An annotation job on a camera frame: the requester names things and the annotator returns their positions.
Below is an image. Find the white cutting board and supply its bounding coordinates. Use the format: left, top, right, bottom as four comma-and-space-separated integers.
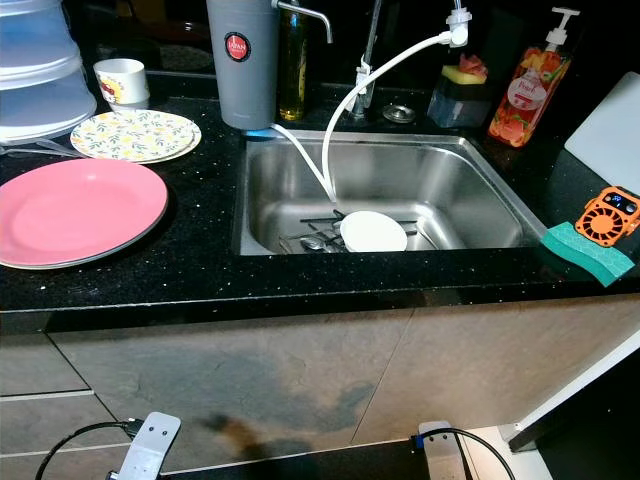
562, 71, 640, 197

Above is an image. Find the silver metal utensil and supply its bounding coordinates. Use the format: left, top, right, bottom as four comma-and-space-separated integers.
0, 139, 82, 162

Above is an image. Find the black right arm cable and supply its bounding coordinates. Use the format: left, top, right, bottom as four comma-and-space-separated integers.
409, 427, 522, 480

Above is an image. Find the yellow sponge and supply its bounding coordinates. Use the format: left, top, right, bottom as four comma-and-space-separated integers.
439, 64, 490, 85

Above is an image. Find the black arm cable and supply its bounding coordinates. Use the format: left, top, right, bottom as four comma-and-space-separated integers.
34, 419, 143, 480
409, 427, 522, 480

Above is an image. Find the white stacked plastic container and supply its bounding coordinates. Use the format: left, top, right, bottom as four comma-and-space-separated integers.
0, 0, 100, 145

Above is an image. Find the orange soap pump bottle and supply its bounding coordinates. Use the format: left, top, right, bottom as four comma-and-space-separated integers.
486, 7, 584, 150

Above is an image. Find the dark sponge holder dispenser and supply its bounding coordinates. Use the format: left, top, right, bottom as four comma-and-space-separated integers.
424, 68, 492, 130

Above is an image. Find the pink scrubber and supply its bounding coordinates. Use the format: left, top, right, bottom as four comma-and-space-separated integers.
457, 52, 490, 77

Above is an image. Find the olive oil glass bottle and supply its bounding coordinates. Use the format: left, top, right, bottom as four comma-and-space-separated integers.
278, 8, 310, 124

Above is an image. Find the stainless steel sink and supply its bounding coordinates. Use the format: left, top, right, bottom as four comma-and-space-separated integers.
234, 131, 557, 259

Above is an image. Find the pink plate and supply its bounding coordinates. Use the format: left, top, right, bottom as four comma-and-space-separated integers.
0, 157, 170, 272

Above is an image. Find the yellow floral patterned plate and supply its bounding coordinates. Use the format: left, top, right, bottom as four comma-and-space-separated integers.
69, 107, 204, 165

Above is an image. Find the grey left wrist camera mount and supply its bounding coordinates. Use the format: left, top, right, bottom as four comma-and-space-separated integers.
114, 411, 184, 480

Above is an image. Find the white printed cup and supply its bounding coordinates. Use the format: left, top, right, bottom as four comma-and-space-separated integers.
92, 57, 152, 110

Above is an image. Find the round metal countertop cap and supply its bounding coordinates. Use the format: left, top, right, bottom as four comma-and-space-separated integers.
381, 102, 419, 125

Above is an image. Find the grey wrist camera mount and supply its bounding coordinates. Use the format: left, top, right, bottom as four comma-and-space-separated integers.
414, 419, 467, 480
114, 411, 184, 480

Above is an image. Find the white bowl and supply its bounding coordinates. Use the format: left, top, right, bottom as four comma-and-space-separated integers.
337, 209, 410, 254

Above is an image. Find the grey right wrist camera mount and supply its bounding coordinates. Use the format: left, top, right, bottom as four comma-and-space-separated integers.
414, 419, 467, 480

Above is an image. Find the white water hose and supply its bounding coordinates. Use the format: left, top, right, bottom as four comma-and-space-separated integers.
264, 7, 474, 202

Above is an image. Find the chrome kitchen faucet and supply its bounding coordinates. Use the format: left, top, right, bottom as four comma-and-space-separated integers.
349, 0, 467, 117

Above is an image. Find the green sponge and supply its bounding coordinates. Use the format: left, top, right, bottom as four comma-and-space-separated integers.
539, 221, 637, 290

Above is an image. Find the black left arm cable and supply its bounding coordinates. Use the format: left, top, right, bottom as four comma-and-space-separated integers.
34, 419, 143, 480

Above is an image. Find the black chopstick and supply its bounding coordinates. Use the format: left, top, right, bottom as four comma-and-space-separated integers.
299, 225, 347, 238
294, 212, 347, 227

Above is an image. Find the grey water filter jug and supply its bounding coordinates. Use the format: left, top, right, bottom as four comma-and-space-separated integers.
206, 0, 335, 132

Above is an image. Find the orange mini fan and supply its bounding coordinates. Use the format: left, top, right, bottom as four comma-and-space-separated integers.
574, 184, 640, 249

